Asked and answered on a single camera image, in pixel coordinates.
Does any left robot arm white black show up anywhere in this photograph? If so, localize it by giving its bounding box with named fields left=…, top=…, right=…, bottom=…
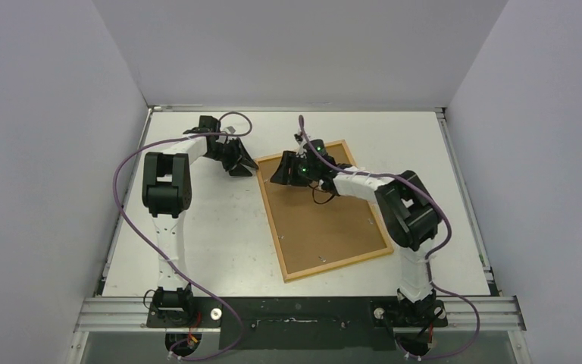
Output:
left=142, top=115, right=258, bottom=327

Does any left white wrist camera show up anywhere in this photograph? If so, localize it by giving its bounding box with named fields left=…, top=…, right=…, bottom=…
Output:
left=221, top=125, right=236, bottom=136

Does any yellow picture frame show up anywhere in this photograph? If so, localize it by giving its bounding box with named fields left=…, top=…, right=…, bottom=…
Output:
left=253, top=140, right=394, bottom=284

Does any brown cardboard backing board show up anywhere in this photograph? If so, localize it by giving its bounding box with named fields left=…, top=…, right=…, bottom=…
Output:
left=259, top=144, right=388, bottom=276

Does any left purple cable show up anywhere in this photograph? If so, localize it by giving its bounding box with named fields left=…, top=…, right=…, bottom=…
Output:
left=112, top=111, right=255, bottom=364

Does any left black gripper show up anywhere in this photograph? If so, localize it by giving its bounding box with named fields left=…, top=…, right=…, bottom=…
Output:
left=204, top=139, right=258, bottom=177

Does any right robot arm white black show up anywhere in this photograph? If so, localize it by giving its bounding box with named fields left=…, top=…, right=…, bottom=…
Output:
left=268, top=140, right=447, bottom=328

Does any aluminium table rail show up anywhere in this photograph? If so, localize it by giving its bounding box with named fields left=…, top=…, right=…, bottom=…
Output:
left=75, top=296, right=527, bottom=332

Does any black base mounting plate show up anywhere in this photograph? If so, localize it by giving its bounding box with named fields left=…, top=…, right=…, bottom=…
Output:
left=145, top=296, right=448, bottom=356

